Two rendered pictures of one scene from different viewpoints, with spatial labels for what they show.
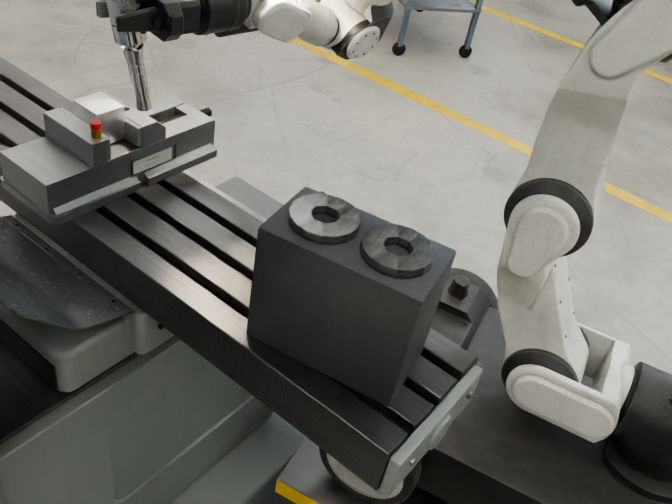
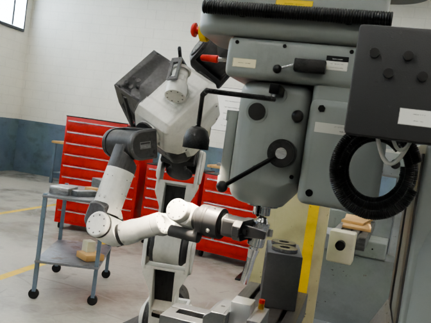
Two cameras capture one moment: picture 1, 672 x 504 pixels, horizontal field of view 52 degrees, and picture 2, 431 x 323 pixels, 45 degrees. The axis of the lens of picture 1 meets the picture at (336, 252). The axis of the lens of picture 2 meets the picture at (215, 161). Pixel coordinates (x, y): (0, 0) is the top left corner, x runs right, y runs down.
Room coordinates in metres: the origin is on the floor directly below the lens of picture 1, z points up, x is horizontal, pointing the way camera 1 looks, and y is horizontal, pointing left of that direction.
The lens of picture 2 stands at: (1.43, 1.69, 1.48)
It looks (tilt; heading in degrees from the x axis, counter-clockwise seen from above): 3 degrees down; 255
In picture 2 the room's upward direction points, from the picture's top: 8 degrees clockwise
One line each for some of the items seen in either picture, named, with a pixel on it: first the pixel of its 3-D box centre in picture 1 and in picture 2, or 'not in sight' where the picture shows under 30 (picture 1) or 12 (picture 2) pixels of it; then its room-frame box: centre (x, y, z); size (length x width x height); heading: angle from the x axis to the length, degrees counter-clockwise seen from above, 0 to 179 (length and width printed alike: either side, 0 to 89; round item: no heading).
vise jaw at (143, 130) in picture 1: (128, 118); (220, 313); (1.02, 0.39, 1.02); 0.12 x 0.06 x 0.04; 59
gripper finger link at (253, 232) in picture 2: (116, 6); (253, 233); (0.95, 0.38, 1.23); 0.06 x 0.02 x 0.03; 139
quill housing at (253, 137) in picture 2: not in sight; (272, 145); (0.93, 0.36, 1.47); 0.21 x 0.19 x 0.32; 59
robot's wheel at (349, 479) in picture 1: (369, 458); not in sight; (0.82, -0.14, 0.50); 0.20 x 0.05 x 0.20; 70
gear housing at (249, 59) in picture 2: not in sight; (297, 68); (0.89, 0.38, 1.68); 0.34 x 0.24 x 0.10; 149
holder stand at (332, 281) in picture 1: (347, 290); (280, 272); (0.68, -0.02, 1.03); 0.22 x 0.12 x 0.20; 70
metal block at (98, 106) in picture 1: (99, 119); (242, 311); (0.97, 0.42, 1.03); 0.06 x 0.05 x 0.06; 59
